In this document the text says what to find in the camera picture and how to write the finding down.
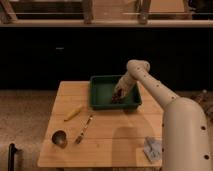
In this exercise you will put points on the dark red grapes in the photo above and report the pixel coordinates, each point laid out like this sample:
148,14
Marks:
117,96

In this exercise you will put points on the grey folded cloth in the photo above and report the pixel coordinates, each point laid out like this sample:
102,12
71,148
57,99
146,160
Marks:
153,149

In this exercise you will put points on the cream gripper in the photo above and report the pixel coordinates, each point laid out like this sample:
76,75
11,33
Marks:
124,85

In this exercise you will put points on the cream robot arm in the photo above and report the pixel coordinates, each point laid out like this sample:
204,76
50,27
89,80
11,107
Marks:
185,139

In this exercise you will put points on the wooden table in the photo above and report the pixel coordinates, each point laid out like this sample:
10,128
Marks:
114,138

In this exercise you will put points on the silver metal fork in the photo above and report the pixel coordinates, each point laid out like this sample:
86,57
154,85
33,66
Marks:
81,135

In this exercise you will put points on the green plastic tray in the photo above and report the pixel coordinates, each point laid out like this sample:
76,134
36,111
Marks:
101,91

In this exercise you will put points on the black chair back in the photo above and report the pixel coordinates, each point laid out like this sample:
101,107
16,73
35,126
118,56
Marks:
11,156

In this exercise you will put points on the small metal cup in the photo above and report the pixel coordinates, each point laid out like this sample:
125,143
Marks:
59,138

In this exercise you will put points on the wooden shelf frame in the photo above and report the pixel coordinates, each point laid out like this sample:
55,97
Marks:
107,13

